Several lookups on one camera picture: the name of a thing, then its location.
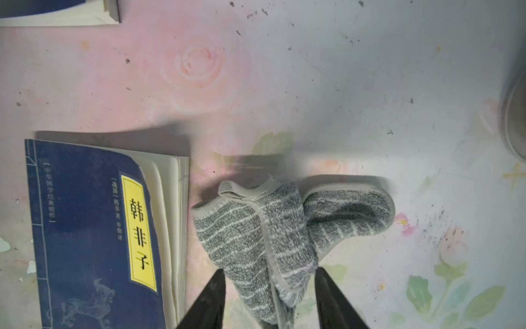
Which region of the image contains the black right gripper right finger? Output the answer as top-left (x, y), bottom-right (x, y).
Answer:
top-left (315, 267), bottom-right (369, 329)

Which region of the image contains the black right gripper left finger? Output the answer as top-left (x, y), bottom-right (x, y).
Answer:
top-left (177, 269), bottom-right (226, 329)

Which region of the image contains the grey striped cloth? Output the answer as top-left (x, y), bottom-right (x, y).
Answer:
top-left (192, 178), bottom-right (395, 328)

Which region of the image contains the blue book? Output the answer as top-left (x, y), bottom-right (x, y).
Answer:
top-left (25, 139), bottom-right (189, 328)
top-left (1, 0), bottom-right (120, 27)

